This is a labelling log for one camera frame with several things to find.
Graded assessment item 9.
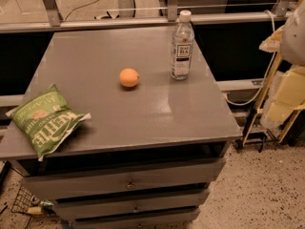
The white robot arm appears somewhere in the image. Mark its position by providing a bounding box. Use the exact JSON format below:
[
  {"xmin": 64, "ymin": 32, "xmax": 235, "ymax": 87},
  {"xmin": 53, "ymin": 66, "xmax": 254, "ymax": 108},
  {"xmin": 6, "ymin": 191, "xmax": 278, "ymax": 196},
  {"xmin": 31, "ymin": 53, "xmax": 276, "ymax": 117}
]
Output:
[{"xmin": 280, "ymin": 1, "xmax": 305, "ymax": 66}]

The clear plastic water bottle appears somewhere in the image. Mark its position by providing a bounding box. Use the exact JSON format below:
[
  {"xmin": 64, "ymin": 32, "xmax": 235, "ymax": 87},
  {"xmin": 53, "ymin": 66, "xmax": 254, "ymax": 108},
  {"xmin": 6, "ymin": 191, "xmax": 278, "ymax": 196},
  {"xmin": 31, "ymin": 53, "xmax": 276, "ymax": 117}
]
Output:
[{"xmin": 171, "ymin": 10, "xmax": 194, "ymax": 80}]

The grey drawer cabinet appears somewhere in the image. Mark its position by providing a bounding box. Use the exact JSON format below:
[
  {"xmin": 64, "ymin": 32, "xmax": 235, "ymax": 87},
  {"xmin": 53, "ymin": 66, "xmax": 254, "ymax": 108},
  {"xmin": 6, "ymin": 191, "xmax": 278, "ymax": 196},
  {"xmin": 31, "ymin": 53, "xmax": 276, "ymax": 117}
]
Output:
[{"xmin": 0, "ymin": 25, "xmax": 243, "ymax": 229}]

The orange round fruit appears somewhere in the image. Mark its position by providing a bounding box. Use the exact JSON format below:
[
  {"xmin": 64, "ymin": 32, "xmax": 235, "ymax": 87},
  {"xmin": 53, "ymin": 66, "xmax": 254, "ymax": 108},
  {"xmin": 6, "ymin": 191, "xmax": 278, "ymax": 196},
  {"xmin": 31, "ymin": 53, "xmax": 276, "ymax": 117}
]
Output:
[{"xmin": 119, "ymin": 69, "xmax": 139, "ymax": 88}]

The grey top drawer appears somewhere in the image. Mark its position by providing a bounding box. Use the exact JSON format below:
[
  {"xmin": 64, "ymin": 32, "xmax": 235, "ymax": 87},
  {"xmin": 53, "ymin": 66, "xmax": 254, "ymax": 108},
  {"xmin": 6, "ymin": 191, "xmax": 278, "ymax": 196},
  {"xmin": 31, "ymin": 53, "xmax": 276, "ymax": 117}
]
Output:
[{"xmin": 22, "ymin": 158, "xmax": 225, "ymax": 199}]

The grey drawer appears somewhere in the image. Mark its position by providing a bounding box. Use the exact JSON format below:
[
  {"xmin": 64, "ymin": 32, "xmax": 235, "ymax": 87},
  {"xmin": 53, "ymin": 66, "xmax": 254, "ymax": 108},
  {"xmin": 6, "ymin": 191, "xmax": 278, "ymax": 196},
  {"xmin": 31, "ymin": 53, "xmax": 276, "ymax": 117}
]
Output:
[
  {"xmin": 73, "ymin": 207, "xmax": 199, "ymax": 229},
  {"xmin": 22, "ymin": 158, "xmax": 225, "ymax": 199},
  {"xmin": 54, "ymin": 189, "xmax": 210, "ymax": 220}
]

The green kettle chips bag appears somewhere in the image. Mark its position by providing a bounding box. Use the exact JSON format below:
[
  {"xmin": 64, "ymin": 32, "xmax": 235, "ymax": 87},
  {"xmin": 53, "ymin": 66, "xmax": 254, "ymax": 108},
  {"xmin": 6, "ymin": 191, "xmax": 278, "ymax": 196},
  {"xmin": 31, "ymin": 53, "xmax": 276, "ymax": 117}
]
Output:
[{"xmin": 7, "ymin": 84, "xmax": 92, "ymax": 161}]

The grey bottom drawer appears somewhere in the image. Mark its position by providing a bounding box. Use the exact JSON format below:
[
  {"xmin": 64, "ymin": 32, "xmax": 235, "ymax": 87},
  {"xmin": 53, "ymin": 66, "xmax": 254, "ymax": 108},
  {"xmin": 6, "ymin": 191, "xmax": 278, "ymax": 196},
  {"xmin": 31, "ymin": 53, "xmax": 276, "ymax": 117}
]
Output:
[{"xmin": 73, "ymin": 207, "xmax": 199, "ymax": 229}]

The grey middle drawer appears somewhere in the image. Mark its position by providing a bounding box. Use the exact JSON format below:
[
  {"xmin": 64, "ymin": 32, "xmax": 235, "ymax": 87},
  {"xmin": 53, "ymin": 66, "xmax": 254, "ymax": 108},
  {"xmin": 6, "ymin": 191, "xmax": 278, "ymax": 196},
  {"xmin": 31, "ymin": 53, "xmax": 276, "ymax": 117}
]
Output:
[{"xmin": 54, "ymin": 189, "xmax": 210, "ymax": 220}]

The grey metal railing frame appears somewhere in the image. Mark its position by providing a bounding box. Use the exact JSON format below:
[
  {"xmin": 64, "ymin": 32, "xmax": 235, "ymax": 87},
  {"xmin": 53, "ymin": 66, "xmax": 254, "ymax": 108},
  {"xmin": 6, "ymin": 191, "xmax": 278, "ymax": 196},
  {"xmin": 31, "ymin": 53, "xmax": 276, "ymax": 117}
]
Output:
[{"xmin": 0, "ymin": 0, "xmax": 301, "ymax": 33}]

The white cable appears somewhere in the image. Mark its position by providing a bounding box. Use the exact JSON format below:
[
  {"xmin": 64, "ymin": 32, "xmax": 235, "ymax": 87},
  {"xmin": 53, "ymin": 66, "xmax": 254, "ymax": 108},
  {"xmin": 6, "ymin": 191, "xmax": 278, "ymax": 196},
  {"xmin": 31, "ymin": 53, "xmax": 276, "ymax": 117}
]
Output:
[{"xmin": 222, "ymin": 10, "xmax": 278, "ymax": 107}]

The black wire basket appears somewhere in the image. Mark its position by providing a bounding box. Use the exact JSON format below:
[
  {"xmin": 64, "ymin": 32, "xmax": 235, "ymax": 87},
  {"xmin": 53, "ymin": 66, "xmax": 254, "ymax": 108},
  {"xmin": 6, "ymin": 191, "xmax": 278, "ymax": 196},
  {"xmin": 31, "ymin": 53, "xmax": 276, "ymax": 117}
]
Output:
[{"xmin": 11, "ymin": 186, "xmax": 40, "ymax": 214}]

